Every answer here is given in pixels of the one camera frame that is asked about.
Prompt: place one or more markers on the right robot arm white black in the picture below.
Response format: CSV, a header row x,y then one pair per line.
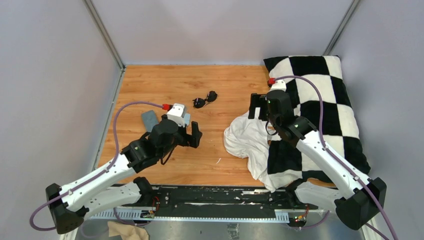
x,y
356,199

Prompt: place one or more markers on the black white checkered pillow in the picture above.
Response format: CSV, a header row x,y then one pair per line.
x,y
316,86

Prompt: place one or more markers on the black round sunglasses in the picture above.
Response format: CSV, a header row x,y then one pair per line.
x,y
201,102

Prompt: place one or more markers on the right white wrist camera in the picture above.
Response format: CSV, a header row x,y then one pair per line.
x,y
278,85

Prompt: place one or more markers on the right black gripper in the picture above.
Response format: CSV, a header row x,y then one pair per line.
x,y
258,100

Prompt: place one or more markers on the beige crumpled cloth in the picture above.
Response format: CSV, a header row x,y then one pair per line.
x,y
127,232

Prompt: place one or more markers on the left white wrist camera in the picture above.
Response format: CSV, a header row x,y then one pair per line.
x,y
177,113

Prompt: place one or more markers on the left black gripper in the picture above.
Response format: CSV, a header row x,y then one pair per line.
x,y
190,140

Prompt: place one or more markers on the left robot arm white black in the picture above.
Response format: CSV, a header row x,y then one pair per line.
x,y
75,202

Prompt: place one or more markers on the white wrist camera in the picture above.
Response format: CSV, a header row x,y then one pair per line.
x,y
177,113
278,85

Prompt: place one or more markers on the white crumpled cloth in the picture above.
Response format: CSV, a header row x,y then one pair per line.
x,y
248,138

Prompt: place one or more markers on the light blue cleaning cloth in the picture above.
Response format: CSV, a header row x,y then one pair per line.
x,y
186,119

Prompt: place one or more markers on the black metal base rail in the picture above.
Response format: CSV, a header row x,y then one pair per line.
x,y
233,204

